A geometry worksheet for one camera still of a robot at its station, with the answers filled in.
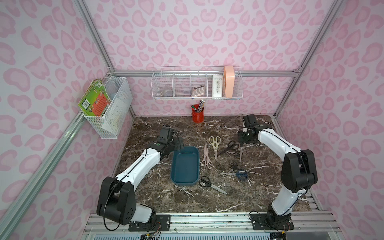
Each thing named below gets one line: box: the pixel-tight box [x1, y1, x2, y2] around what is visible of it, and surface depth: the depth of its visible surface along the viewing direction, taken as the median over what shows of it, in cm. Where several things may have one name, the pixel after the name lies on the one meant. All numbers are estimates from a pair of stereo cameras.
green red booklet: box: [77, 78, 112, 117], surface depth 73 cm
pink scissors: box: [200, 142, 213, 171], surface depth 95 cm
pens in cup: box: [191, 99, 206, 113], surface depth 114 cm
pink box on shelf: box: [223, 65, 235, 98], surface depth 85 cm
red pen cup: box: [191, 104, 205, 124], surface depth 116 cm
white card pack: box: [212, 75, 223, 98], surface depth 95 cm
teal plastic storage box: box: [170, 146, 200, 186], surface depth 94 cm
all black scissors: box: [217, 140, 240, 156], surface depth 104 cm
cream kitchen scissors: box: [208, 136, 222, 161], surface depth 106 cm
